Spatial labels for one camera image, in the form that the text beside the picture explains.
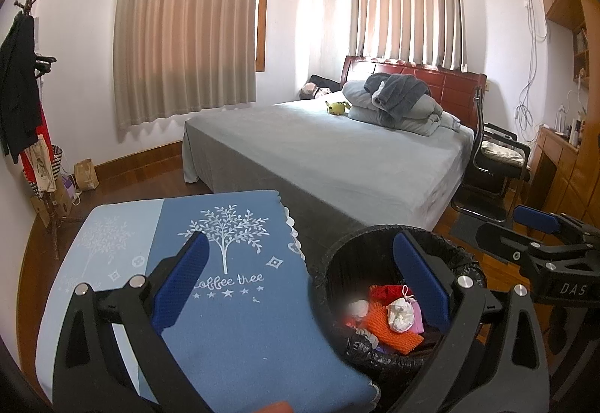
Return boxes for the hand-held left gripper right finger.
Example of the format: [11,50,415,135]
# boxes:
[393,231,551,413]

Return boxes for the black coat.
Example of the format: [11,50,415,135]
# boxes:
[0,12,42,158]

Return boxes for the printed canvas tote bag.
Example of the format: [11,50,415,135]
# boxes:
[22,134,53,193]

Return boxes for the black bag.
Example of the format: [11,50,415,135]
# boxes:
[308,74,343,95]

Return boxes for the black office chair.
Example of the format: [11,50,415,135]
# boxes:
[451,87,533,224]

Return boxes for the wooden window frame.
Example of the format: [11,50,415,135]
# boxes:
[255,0,272,71]

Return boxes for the blue tree-print tablecloth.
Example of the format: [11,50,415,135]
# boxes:
[35,189,381,413]

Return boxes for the folded light grey quilt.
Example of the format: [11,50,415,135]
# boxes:
[342,78,444,137]

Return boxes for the pink soft item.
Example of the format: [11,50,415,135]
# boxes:
[300,83,329,101]

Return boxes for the brown paper bag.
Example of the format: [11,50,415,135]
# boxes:
[73,158,100,192]

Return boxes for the wooden coat rack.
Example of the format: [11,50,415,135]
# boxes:
[13,0,85,260]

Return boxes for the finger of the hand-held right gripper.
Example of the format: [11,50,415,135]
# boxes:
[512,204,600,249]
[473,221,547,269]

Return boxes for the brown cardboard box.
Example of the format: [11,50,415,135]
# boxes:
[30,179,73,226]

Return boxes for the black-lined trash bin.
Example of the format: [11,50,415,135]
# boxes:
[313,225,486,399]

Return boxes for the wide beige curtain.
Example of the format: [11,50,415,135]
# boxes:
[112,0,270,132]

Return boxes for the purple and white item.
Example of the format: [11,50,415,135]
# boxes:
[62,174,83,205]

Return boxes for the bed with grey sheet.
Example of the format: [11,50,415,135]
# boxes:
[182,87,474,249]

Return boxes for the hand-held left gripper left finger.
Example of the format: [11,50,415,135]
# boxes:
[51,230,212,413]

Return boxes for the narrow beige curtain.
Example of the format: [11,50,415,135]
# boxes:
[351,0,470,71]

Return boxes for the dark grey blanket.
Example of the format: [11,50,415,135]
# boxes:
[364,72,432,125]

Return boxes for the white cloth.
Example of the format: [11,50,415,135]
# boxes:
[387,298,416,332]

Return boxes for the red wooden headboard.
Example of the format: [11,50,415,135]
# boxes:
[340,55,488,130]

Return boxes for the red knit glove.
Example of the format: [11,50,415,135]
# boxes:
[369,284,413,306]

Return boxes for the grey floor mat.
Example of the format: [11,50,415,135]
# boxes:
[450,202,516,238]

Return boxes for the white wall cables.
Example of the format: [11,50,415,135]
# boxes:
[513,0,549,144]

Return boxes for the striped bag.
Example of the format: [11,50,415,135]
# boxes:
[49,145,64,182]

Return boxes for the black trash bin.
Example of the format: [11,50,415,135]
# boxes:
[313,224,486,413]

